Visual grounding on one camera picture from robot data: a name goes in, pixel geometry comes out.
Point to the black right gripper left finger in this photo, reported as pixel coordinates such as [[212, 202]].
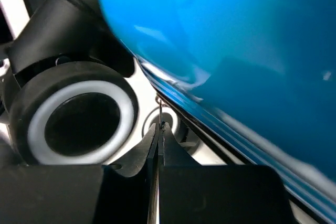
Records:
[[122, 192]]

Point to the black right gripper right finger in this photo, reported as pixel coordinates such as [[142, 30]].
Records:
[[193, 193]]

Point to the blue hard-shell suitcase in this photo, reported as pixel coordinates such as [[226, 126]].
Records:
[[243, 82]]

